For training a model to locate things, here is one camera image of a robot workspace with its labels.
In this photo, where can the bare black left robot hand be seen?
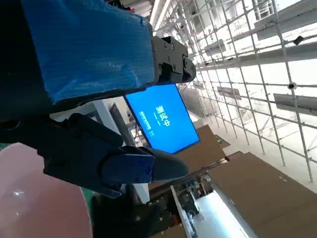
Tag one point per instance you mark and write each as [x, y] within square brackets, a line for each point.
[86, 49]

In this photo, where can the pink bowl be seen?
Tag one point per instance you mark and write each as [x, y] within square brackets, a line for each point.
[37, 203]

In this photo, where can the green cutting mat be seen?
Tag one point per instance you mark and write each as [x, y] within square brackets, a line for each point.
[87, 198]

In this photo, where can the white pipe scaffold frame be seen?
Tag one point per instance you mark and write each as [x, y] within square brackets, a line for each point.
[247, 74]

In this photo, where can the blue screen monitor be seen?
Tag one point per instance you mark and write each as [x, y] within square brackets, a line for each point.
[163, 119]

